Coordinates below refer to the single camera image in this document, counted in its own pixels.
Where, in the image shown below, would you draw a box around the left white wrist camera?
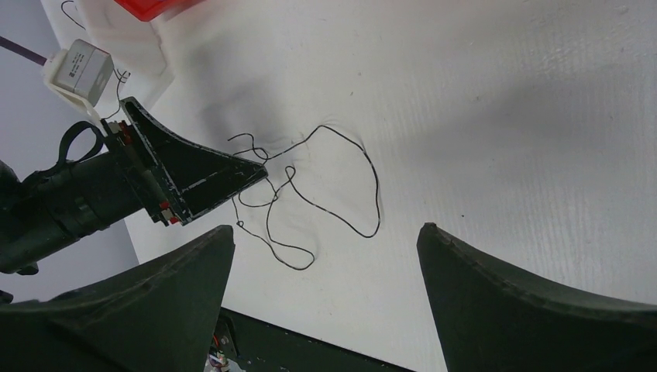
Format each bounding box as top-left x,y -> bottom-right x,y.
42,39 -> 114,126

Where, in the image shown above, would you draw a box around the clear plastic bin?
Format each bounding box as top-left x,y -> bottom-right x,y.
41,1 -> 174,117

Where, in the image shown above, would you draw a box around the red bin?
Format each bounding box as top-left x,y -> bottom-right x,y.
115,0 -> 200,22

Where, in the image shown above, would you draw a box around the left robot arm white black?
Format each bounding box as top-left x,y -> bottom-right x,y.
1,97 -> 267,275

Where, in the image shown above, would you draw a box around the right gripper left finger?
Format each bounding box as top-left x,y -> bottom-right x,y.
1,226 -> 236,371

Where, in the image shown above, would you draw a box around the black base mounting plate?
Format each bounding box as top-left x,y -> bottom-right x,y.
208,308 -> 406,371

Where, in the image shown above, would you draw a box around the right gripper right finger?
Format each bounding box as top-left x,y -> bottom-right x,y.
416,222 -> 656,371

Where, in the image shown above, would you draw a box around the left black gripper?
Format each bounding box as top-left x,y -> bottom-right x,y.
101,96 -> 268,226

